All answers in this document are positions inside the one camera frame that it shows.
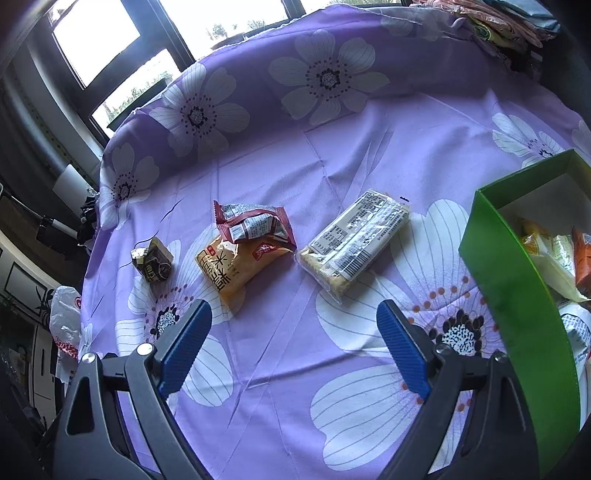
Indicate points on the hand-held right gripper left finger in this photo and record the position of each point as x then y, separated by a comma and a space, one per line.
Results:
184, 346

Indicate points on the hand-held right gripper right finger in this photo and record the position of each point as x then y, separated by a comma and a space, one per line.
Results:
401, 346

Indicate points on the orange-yellow snack packet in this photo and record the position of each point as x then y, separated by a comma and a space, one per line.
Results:
226, 272

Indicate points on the small dark brown packet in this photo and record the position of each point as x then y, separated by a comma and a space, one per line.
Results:
154, 263

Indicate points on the long clear cracker packet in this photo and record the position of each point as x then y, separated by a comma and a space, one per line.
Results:
351, 244

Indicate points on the green cardboard box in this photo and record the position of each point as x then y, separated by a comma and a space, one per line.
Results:
517, 286

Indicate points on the red and white packet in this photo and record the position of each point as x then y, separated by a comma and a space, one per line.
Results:
258, 226

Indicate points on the yellow snack packet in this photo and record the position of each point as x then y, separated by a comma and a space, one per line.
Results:
535, 240

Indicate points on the white packet with red edge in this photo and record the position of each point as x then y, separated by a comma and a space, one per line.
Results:
577, 332

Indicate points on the pale green snack packet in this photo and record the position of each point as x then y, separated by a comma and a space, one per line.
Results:
563, 251

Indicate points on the orange-brown snack packet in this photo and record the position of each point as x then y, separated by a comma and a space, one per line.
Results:
582, 258

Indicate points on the white plastic bag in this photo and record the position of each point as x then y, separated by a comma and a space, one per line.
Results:
64, 323

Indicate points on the dark cabinet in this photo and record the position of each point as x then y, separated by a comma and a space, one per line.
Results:
27, 332

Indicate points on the black and white stick tool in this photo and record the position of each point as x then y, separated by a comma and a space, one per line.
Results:
55, 233

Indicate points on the white board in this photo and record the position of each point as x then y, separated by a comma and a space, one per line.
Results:
69, 189

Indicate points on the purple floral bedsheet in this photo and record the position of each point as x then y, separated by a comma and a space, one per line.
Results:
277, 161

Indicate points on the window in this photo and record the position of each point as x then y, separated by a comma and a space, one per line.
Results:
92, 46

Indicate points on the pile of folded clothes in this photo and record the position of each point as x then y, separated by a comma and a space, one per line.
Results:
485, 21

